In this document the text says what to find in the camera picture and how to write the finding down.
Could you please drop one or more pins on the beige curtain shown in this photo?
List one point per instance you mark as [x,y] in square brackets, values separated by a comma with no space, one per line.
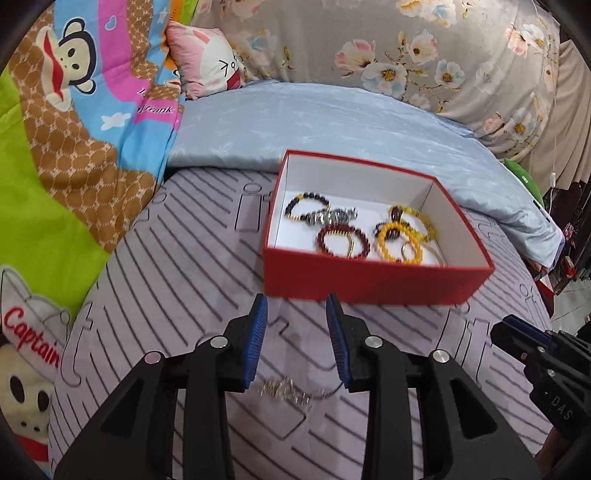
[572,115]

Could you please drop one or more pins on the light blue satin quilt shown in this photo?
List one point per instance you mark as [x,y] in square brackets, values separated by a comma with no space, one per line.
[323,120]

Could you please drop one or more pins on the cartoon monkey blanket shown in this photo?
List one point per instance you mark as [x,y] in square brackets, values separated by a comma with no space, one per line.
[69,184]

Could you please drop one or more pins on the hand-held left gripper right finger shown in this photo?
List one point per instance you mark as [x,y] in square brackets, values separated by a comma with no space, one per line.
[337,341]

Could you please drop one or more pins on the silver wrist watch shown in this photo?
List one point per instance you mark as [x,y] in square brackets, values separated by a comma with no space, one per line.
[341,214]

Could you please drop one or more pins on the rose gold bangle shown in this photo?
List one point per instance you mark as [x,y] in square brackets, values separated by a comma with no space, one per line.
[403,251]

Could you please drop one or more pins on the red cardboard box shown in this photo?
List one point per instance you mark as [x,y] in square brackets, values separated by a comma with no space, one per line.
[369,281]

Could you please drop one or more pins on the green plastic object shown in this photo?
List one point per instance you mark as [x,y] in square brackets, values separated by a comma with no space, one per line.
[524,180]

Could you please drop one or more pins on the pink cartoon pillow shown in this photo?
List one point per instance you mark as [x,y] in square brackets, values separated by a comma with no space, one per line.
[207,60]

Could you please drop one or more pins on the grey floral quilt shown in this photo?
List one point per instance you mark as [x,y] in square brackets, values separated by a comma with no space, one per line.
[369,37]

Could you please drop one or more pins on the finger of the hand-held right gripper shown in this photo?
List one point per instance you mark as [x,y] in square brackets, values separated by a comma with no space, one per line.
[512,344]
[531,328]

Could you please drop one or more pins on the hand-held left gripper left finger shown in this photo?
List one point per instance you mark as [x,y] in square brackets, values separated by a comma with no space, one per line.
[251,341]

